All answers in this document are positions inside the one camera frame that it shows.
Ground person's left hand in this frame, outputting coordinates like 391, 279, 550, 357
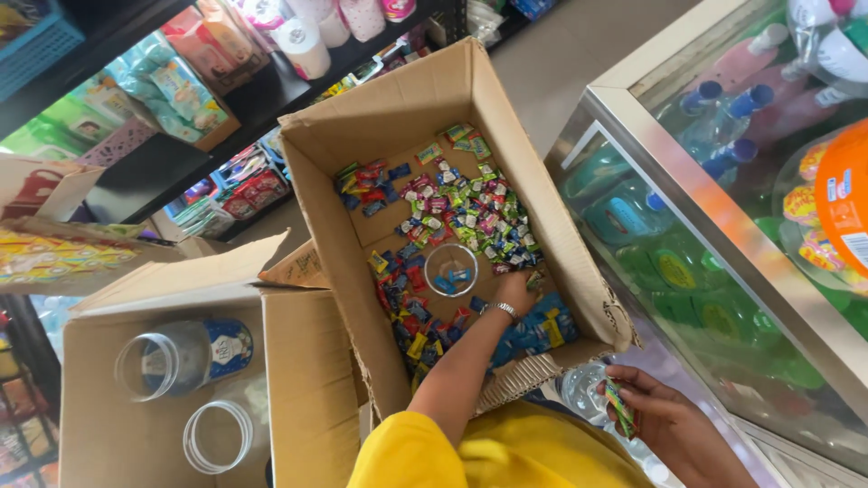
493, 270, 546, 317

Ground person's right hand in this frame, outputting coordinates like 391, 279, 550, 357
596, 365, 708, 467

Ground green striped candy wrappers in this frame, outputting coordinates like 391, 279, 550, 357
604, 377, 640, 441

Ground clear plastic water bottle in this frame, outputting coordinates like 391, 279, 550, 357
557, 359, 674, 486

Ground heap of blue yellow packets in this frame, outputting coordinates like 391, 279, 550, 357
490, 291, 581, 371

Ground small clear round jar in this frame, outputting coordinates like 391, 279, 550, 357
424, 243, 480, 298

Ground pile of mixed wrapped candies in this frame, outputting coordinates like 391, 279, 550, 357
335, 122, 547, 397

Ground person's yellow shirt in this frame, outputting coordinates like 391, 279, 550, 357
346, 399, 656, 488

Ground glass-top cooler with bottles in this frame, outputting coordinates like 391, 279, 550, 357
544, 0, 868, 478

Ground large open cardboard box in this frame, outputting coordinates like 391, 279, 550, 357
277, 37, 642, 422

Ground open cardboard box with jars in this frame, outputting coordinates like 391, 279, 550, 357
59, 229, 372, 488

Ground candy jar with orange lid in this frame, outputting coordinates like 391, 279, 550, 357
772, 118, 868, 294

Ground clear jar with blue label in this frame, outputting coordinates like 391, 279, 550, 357
113, 319, 255, 403

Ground clear empty plastic jar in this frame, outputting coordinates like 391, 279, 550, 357
182, 378, 274, 476

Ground wrapped bottles on cooler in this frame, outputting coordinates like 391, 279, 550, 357
780, 0, 868, 108

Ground black shelf with goods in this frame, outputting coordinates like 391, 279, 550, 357
0, 0, 565, 244

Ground carton of yellow packets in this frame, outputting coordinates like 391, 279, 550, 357
0, 152, 185, 297

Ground rack with snack packets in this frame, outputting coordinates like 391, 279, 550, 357
0, 297, 63, 488

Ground silver wrist bracelet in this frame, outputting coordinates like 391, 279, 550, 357
479, 301, 521, 324

